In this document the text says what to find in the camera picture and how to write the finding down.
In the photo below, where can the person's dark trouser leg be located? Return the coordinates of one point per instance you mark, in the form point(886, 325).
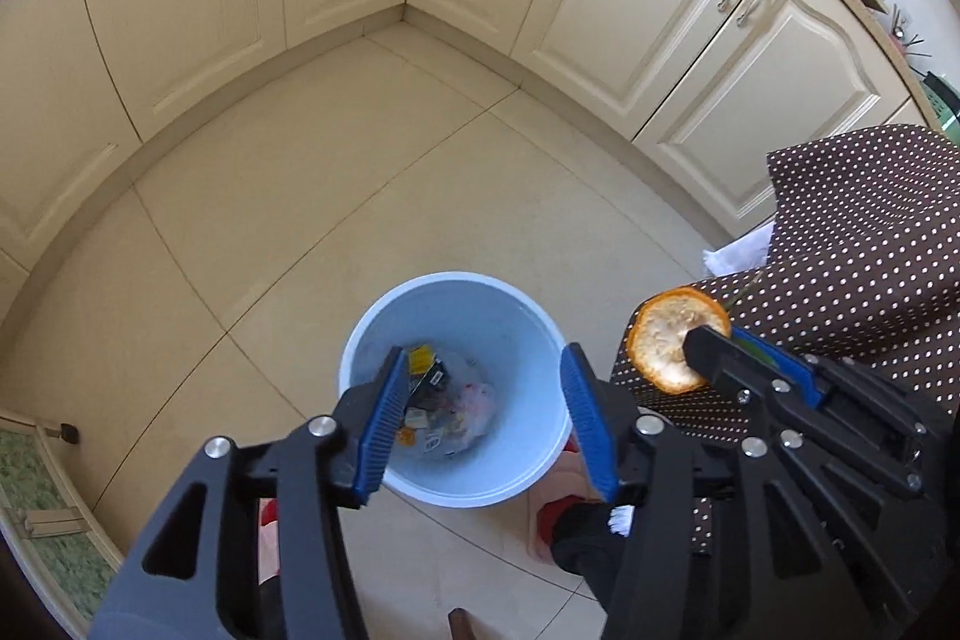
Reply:
point(592, 550)

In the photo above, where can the red patterned slipper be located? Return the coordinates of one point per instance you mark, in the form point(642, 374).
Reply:
point(268, 520)
point(562, 512)

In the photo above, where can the white lace table skirt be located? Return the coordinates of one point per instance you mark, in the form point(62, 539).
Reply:
point(739, 254)

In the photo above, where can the brown wooden leg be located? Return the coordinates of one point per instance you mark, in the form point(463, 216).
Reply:
point(460, 626)

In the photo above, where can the green patterned mat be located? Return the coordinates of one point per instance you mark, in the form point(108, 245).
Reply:
point(52, 565)

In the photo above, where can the orange peel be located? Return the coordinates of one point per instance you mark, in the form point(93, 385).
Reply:
point(664, 332)

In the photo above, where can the black door stopper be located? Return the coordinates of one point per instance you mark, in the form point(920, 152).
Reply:
point(69, 434)

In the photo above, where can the green electric cooker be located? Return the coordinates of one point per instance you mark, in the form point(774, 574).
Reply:
point(946, 108)

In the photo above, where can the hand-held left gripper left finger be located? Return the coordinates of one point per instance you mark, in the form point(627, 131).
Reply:
point(382, 430)

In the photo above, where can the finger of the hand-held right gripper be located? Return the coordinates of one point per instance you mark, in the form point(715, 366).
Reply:
point(795, 377)
point(720, 359)

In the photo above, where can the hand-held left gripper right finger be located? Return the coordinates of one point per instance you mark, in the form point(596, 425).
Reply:
point(589, 430)

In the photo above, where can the blue plastic bucket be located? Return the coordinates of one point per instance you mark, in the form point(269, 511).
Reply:
point(487, 325)

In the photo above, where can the brown polka dot tablecloth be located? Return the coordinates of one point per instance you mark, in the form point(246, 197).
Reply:
point(862, 220)

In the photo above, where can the clear wrapper yellow label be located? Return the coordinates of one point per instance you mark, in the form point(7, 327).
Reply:
point(420, 361)

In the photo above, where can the white plastic bag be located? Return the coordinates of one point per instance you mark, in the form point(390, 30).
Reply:
point(471, 415)

